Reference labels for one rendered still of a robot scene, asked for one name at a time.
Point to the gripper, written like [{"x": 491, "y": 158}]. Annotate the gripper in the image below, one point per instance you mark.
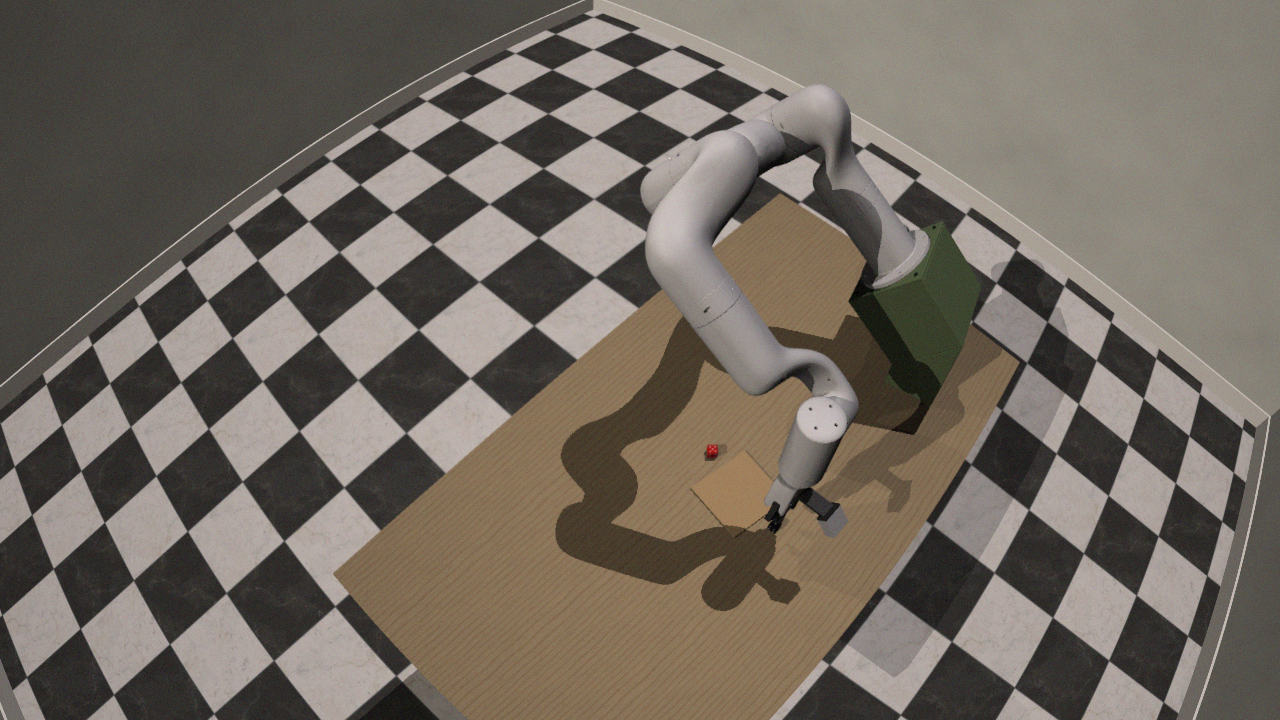
[{"x": 782, "y": 496}]

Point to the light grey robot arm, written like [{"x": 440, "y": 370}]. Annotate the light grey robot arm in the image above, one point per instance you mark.
[{"x": 679, "y": 254}]

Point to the tan flat mat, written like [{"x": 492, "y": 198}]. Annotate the tan flat mat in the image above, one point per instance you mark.
[{"x": 735, "y": 493}]

